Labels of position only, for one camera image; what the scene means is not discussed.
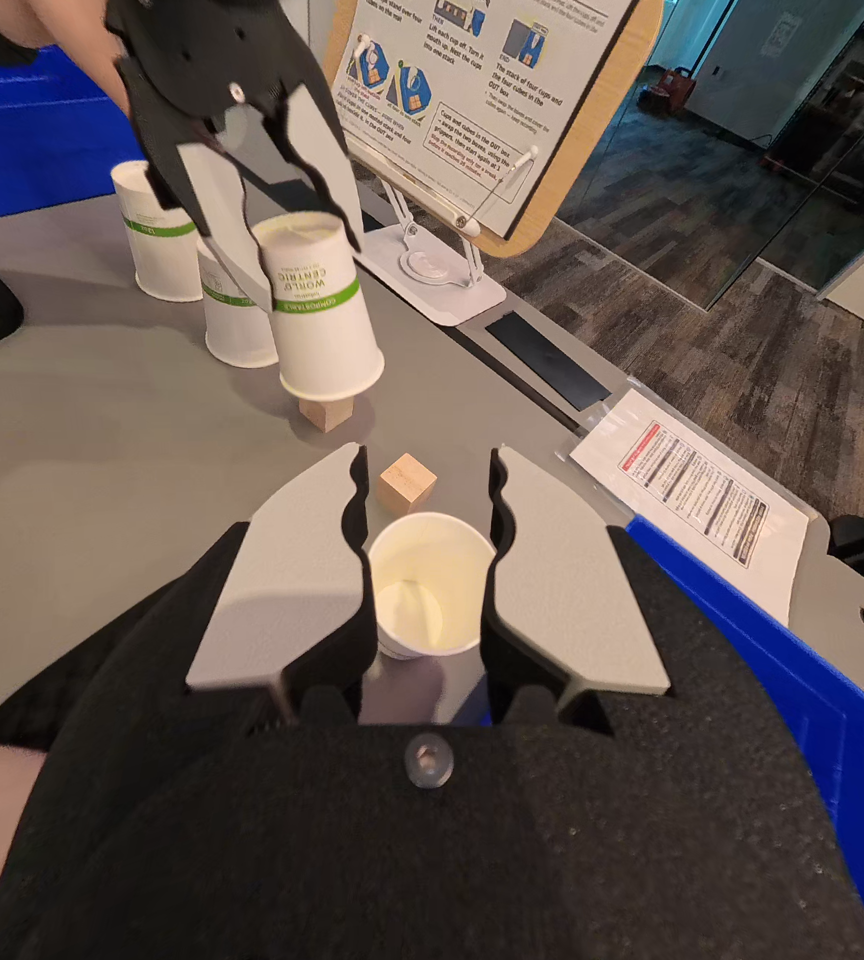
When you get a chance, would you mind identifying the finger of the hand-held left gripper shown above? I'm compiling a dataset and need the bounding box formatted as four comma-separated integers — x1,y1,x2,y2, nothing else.
265,73,364,255
175,142,277,315

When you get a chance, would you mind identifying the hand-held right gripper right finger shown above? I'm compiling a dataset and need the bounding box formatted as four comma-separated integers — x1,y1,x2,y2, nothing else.
480,447,672,727

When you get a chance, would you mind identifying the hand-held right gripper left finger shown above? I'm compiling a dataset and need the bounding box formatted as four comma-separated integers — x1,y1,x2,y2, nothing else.
186,442,379,727

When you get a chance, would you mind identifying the white paper cup stack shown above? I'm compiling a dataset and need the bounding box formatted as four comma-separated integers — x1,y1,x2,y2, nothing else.
366,512,497,661

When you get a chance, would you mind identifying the wooden cube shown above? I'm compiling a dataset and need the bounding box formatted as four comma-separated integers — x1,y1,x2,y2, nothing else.
298,395,356,434
378,453,438,516

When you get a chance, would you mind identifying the blue plastic bin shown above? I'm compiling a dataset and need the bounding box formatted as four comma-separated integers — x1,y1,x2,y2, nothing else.
0,45,150,228
624,513,864,950

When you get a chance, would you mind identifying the person's left hand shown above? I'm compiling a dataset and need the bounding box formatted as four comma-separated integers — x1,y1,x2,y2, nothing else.
30,0,132,115

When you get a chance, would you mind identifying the laminated paper sheet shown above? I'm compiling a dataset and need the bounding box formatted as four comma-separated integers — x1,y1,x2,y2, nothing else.
558,378,812,627

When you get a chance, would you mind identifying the printed instruction sheet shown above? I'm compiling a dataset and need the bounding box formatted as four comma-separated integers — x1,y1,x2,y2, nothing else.
330,0,639,240

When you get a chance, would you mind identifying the wooden book stand white base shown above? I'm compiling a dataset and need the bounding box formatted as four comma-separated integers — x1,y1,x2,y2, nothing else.
323,0,666,327

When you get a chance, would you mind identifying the black rectangular desk plate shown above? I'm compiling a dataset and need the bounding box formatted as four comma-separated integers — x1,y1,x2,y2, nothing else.
484,311,612,412

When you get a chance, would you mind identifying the red floor object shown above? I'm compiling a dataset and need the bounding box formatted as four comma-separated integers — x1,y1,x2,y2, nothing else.
640,66,697,115

